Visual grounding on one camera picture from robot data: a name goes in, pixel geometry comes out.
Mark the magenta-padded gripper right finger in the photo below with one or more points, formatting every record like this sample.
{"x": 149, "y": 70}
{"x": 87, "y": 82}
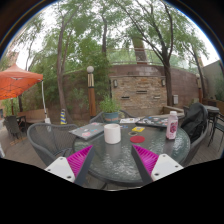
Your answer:
{"x": 148, "y": 160}

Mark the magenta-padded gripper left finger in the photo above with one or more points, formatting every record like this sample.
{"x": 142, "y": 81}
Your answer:
{"x": 78, "y": 160}

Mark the pink drink bottle white cap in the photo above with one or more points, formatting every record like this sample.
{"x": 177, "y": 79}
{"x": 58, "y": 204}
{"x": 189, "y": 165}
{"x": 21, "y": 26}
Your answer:
{"x": 172, "y": 128}

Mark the flat round red coaster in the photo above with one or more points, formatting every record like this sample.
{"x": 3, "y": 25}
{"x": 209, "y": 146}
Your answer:
{"x": 137, "y": 139}

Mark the grey laptop with stickers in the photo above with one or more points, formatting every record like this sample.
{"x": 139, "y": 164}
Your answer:
{"x": 87, "y": 130}

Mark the yellow square card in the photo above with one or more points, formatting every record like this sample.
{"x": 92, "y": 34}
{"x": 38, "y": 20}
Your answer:
{"x": 138, "y": 129}

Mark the black laptop with stickers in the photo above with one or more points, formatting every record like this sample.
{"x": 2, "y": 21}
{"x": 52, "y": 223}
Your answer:
{"x": 151, "y": 121}

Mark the blue yellow striped cone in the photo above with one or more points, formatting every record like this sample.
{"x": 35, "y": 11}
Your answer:
{"x": 63, "y": 117}

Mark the black jacket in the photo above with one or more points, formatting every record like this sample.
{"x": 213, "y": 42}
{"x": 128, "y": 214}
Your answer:
{"x": 194, "y": 121}

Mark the green plant in blue pot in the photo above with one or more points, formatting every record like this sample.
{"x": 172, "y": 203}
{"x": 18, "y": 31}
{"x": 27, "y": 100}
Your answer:
{"x": 110, "y": 106}

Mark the wooden bench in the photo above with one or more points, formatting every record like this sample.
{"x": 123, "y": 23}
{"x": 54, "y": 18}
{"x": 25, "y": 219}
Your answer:
{"x": 33, "y": 116}

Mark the black metal chair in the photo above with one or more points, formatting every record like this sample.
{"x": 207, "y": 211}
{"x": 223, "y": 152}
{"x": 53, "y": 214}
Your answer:
{"x": 218, "y": 128}

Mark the orange patio umbrella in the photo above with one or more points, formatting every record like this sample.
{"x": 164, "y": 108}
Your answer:
{"x": 18, "y": 81}

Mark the globe lamp post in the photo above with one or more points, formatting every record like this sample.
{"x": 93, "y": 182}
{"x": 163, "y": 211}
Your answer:
{"x": 91, "y": 96}

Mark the grey wall box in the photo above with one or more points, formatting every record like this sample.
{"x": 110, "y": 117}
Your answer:
{"x": 175, "y": 99}

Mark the black wall lamp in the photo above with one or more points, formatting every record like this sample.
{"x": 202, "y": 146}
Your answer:
{"x": 163, "y": 82}
{"x": 115, "y": 83}

